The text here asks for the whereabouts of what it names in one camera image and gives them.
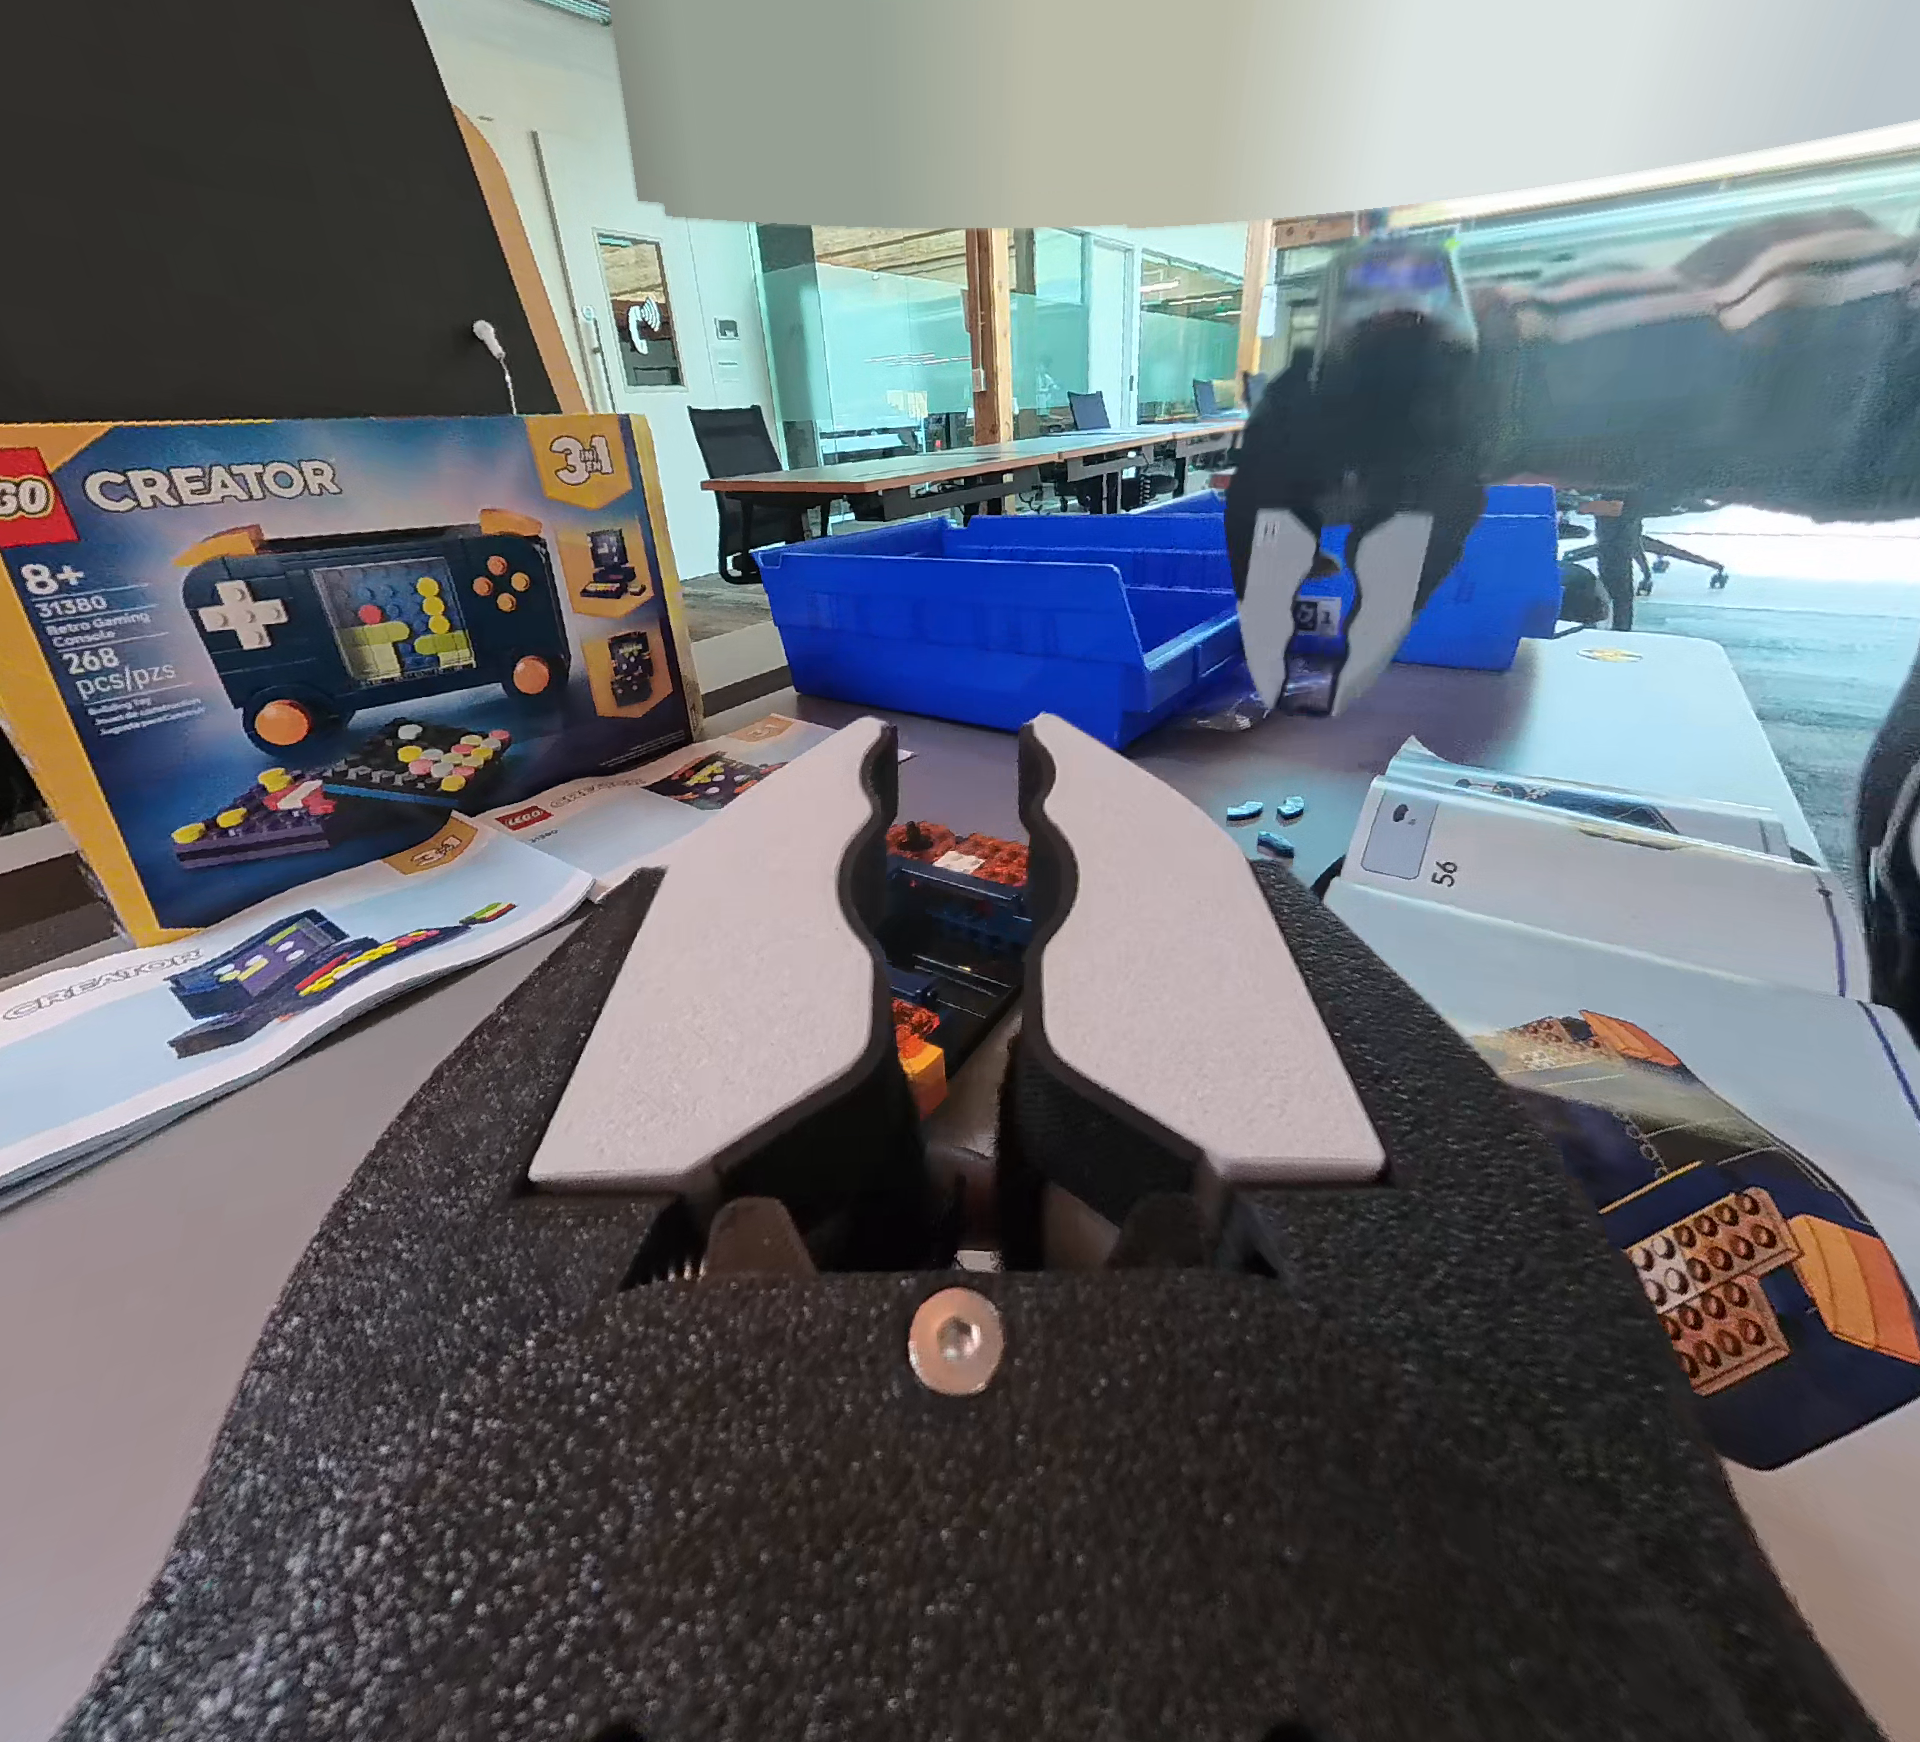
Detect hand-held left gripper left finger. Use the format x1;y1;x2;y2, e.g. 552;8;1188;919
525;715;902;1194

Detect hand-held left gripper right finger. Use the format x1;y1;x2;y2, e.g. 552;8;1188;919
1016;710;1392;1189

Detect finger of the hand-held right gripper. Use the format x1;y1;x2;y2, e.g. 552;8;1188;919
1328;510;1436;718
1235;508;1323;712

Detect blue and orange brick model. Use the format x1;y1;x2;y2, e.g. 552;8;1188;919
875;814;1039;1125

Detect person's right forearm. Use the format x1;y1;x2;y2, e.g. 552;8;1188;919
1462;205;1920;530

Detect blue plastic bin with tag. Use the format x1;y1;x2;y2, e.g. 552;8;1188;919
1161;478;1564;676

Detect clear plastic bag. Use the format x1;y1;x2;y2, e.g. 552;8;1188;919
1191;654;1352;738

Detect black office chair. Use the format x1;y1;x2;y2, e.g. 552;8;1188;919
685;403;788;587
1556;505;1729;637

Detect thin booklet with arcade model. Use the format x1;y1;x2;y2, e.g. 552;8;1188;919
491;715;842;881

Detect open thick instruction booklet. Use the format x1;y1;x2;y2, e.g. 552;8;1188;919
1320;735;1920;1730

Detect long wooden table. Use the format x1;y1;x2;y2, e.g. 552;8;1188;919
700;425;1253;544

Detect thin booklet with blue model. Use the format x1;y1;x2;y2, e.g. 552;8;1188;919
0;849;597;1196

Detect person's dark jacket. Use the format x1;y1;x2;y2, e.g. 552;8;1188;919
1851;707;1920;1040

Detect yellow and blue toy box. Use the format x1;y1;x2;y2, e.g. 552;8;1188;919
0;409;703;950

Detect white door with window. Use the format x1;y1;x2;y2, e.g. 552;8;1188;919
532;129;697;415

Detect wooden post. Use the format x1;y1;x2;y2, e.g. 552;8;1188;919
962;227;1016;447

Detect black wall panel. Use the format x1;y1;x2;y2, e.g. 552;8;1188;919
0;0;589;424

